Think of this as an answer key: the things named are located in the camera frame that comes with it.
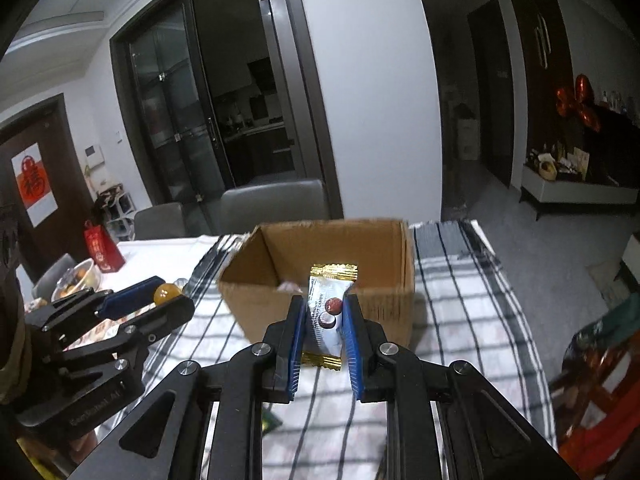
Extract red door poster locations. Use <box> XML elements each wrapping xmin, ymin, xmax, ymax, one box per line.
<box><xmin>11</xmin><ymin>142</ymin><xmax>57</xmax><ymax>227</ymax></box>

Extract white low cabinet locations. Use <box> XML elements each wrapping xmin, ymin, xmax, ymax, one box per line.
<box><xmin>520</xmin><ymin>162</ymin><xmax>640</xmax><ymax>221</ymax></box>

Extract red gift box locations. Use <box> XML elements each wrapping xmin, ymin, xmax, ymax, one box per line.
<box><xmin>83</xmin><ymin>220</ymin><xmax>126</xmax><ymax>273</ymax></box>

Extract white shoe rack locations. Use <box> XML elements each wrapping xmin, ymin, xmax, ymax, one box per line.
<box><xmin>95</xmin><ymin>185</ymin><xmax>137</xmax><ymax>243</ymax></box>

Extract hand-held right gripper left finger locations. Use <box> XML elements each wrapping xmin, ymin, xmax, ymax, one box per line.
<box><xmin>65</xmin><ymin>295</ymin><xmax>307</xmax><ymax>480</ymax></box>

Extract yellow round candy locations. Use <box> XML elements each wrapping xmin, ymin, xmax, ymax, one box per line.
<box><xmin>152</xmin><ymin>283</ymin><xmax>182</xmax><ymax>307</ymax></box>

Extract black white striped tablecloth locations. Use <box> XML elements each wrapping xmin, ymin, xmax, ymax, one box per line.
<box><xmin>95</xmin><ymin>219</ymin><xmax>558</xmax><ymax>480</ymax></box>

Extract dark sideboard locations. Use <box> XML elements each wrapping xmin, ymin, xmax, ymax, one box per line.
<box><xmin>575</xmin><ymin>105</ymin><xmax>640</xmax><ymax>186</ymax></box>

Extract glass sliding door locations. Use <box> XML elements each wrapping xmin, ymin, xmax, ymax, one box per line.
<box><xmin>110</xmin><ymin>0</ymin><xmax>236</xmax><ymax>206</ymax></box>

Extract white snack packet gold ends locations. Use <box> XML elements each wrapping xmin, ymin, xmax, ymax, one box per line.
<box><xmin>301</xmin><ymin>261</ymin><xmax>359</xmax><ymax>372</ymax></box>

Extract red foil balloon bunch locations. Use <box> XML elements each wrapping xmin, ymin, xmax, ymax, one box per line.
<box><xmin>556</xmin><ymin>74</ymin><xmax>602</xmax><ymax>133</ymax></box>

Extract brown entrance door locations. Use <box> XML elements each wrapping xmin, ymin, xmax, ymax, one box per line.
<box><xmin>0</xmin><ymin>94</ymin><xmax>96</xmax><ymax>281</ymax></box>

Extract red stool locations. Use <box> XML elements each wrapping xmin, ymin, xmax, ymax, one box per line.
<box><xmin>550</xmin><ymin>340</ymin><xmax>640</xmax><ymax>476</ymax></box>

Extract cardboard box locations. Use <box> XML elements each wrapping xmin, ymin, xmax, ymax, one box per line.
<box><xmin>218</xmin><ymin>217</ymin><xmax>416</xmax><ymax>348</ymax></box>

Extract glass fruit bowl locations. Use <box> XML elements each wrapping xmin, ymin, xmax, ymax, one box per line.
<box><xmin>51</xmin><ymin>258</ymin><xmax>103</xmax><ymax>303</ymax></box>

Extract dark wardrobe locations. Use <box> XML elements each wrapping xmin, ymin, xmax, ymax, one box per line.
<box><xmin>502</xmin><ymin>0</ymin><xmax>576</xmax><ymax>161</ymax></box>

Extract teal cloth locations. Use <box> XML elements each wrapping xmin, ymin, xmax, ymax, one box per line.
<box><xmin>570</xmin><ymin>305</ymin><xmax>640</xmax><ymax>356</ymax></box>

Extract wide grey dining chair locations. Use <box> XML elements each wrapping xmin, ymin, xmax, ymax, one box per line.
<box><xmin>220</xmin><ymin>178</ymin><xmax>331</xmax><ymax>236</ymax></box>

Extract brown paper bag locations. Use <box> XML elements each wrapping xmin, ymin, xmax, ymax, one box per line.
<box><xmin>456</xmin><ymin>105</ymin><xmax>481</xmax><ymax>161</ymax></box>

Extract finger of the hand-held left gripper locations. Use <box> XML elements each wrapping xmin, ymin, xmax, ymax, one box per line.
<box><xmin>60</xmin><ymin>294</ymin><xmax>196</xmax><ymax>377</ymax></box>
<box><xmin>25</xmin><ymin>275</ymin><xmax>167</xmax><ymax>347</ymax></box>

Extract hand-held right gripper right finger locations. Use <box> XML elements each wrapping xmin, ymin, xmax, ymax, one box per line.
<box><xmin>344</xmin><ymin>293</ymin><xmax>576</xmax><ymax>480</ymax></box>

